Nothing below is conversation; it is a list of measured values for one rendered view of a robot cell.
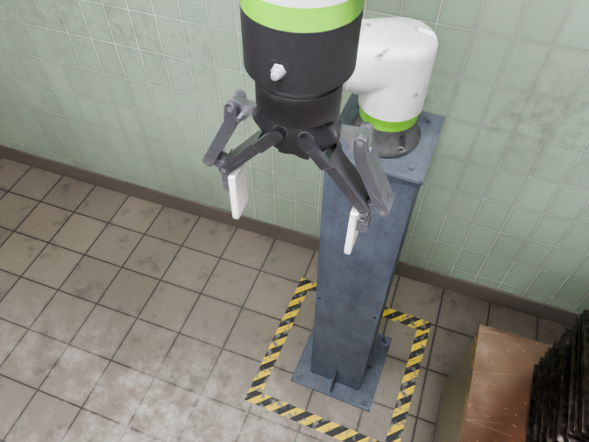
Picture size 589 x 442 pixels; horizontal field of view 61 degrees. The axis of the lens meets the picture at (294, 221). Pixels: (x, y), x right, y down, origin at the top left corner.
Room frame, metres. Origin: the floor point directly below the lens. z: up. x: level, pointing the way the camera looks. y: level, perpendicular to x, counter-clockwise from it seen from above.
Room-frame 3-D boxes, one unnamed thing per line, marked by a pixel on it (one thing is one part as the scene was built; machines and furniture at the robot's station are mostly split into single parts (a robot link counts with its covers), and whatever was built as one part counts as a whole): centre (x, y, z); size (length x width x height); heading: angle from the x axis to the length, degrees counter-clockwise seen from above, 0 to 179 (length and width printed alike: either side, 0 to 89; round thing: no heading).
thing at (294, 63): (0.36, -0.01, 1.72); 0.12 x 0.09 x 0.06; 159
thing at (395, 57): (0.82, -0.18, 1.36); 0.16 x 0.13 x 0.19; 83
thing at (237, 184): (0.38, 0.06, 1.51); 0.03 x 0.01 x 0.07; 159
